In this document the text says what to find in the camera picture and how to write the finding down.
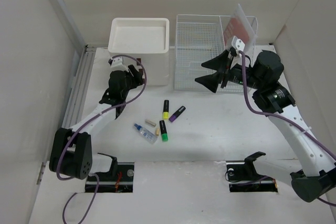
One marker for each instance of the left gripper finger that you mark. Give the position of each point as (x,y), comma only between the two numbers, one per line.
(133,70)
(140,75)

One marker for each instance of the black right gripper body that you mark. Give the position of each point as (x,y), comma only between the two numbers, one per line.
(233,74)

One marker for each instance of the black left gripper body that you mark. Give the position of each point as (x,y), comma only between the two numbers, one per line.
(132,82)

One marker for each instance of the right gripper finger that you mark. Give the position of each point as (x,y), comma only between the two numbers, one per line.
(218,63)
(210,81)

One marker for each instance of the white drawer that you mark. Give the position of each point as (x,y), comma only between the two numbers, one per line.
(153,60)
(155,72)

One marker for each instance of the white top drawer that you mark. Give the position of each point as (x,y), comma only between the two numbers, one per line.
(153,60)

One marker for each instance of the clear mesh document pouch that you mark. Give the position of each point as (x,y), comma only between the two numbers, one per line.
(243,27)

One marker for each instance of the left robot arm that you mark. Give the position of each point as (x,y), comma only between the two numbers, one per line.
(71,154)

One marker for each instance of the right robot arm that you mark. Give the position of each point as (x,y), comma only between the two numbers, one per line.
(264,95)

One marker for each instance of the white drawer organizer body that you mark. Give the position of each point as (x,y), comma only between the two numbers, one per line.
(141,35)

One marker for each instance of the purple highlighter marker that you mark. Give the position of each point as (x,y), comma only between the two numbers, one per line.
(177,113)

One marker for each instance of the yellow highlighter marker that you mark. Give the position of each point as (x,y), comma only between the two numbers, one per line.
(166,106)

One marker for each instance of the grey eraser stick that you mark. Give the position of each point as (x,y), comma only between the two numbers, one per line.
(150,122)

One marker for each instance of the clear spray bottle blue cap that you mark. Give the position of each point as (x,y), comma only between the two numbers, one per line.
(149,136)

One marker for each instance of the green highlighter marker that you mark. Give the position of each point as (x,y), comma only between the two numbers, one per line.
(163,130)

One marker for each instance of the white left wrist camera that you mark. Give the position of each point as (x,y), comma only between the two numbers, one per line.
(116,64)

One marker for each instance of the white wire mesh file rack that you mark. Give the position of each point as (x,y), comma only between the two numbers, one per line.
(198,39)

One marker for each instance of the aluminium rail frame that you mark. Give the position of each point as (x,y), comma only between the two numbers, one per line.
(81,66)

